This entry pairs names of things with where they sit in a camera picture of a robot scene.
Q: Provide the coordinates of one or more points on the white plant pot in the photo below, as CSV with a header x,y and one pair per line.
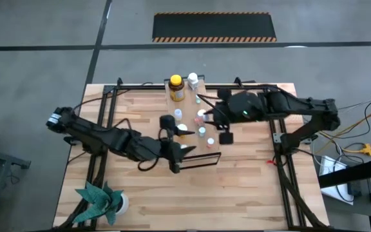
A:
x,y
125,204

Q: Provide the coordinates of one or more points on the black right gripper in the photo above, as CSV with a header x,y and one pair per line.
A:
x,y
225,116

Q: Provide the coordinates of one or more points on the tall white medicine bottle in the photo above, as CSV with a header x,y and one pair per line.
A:
x,y
193,78

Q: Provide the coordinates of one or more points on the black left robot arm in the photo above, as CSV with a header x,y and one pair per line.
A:
x,y
108,138

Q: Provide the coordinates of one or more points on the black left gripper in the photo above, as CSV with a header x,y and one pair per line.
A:
x,y
171,148

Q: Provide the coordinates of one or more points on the small orange-cap bottle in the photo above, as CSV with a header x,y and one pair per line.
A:
x,y
199,121

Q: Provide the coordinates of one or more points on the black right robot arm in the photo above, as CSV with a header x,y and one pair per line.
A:
x,y
301,104

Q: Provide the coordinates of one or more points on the amber bottle with yellow cap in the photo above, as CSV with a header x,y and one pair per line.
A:
x,y
176,80

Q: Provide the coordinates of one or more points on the yellow power splitter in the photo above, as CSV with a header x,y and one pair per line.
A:
x,y
367,149

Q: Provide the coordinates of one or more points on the white box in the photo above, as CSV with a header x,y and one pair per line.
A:
x,y
328,164

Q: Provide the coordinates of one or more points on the black aluminium rig frame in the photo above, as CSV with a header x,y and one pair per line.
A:
x,y
140,87

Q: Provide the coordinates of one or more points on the black hazard-striped floor mat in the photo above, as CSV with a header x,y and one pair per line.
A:
x,y
214,27

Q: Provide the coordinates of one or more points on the silver metal bracket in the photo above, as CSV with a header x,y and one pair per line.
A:
x,y
278,138

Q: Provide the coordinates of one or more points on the small red clip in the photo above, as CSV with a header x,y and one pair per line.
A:
x,y
270,160

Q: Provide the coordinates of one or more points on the small clear bottle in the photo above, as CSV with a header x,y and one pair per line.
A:
x,y
178,113

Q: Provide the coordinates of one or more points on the green artificial plant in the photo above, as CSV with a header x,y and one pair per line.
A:
x,y
97,201

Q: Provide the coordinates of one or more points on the white bottle with teal label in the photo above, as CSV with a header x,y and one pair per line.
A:
x,y
201,112

